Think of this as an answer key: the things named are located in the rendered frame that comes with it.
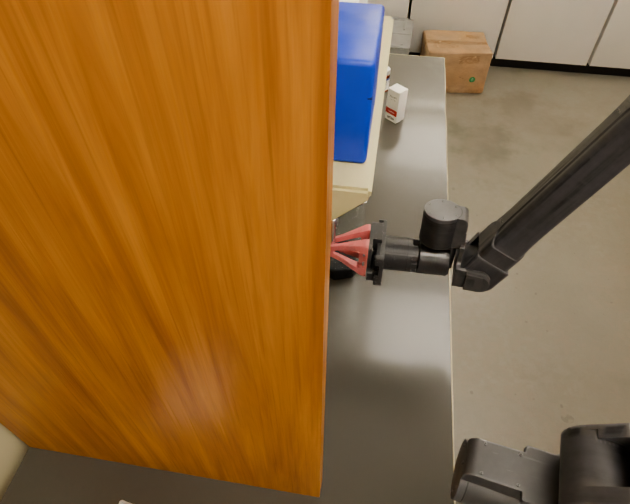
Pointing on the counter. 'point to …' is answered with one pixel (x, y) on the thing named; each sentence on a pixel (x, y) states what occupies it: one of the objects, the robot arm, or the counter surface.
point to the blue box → (356, 78)
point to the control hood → (357, 189)
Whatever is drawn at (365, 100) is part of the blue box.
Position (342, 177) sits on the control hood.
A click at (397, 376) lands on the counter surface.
